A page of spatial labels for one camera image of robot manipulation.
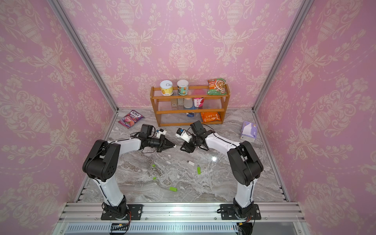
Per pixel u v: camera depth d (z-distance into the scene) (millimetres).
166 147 858
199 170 890
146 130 795
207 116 1099
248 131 999
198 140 710
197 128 746
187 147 806
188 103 989
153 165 898
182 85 852
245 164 486
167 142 874
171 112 1029
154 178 853
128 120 1095
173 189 817
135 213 741
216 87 876
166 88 853
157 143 840
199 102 972
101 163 501
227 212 729
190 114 1126
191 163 917
